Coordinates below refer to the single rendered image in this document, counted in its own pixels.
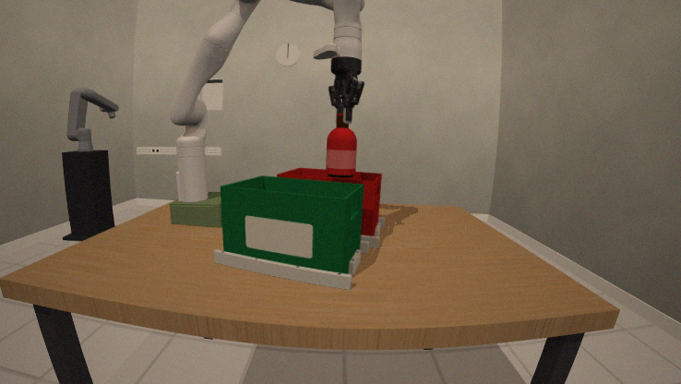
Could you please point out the red crate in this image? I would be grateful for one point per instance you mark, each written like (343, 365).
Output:
(370, 182)

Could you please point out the green crate with dividers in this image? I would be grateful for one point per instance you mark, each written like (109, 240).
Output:
(300, 222)

